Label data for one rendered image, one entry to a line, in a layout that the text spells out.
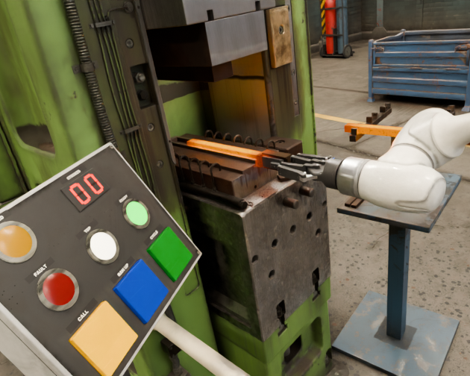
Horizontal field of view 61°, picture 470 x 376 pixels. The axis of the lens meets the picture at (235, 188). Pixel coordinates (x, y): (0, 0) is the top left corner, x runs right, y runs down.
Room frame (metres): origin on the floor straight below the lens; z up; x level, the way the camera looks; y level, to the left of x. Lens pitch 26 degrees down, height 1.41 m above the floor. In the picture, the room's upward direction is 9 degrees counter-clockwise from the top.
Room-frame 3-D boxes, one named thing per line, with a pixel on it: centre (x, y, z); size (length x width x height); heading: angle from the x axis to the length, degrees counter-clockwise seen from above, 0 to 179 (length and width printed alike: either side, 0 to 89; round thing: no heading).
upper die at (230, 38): (1.16, 0.07, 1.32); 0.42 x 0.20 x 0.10; 42
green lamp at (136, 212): (0.63, 0.18, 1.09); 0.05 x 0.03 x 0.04; 132
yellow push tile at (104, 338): (0.42, 0.21, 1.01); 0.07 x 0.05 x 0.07; 157
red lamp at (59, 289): (0.44, 0.26, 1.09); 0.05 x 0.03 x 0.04; 132
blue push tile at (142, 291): (0.52, 0.18, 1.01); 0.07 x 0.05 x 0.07; 157
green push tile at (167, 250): (0.61, 0.14, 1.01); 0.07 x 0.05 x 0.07; 157
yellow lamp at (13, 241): (0.46, 0.30, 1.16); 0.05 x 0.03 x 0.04; 132
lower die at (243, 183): (1.16, 0.07, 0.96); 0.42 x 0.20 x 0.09; 42
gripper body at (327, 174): (0.86, -0.23, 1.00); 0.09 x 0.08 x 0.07; 42
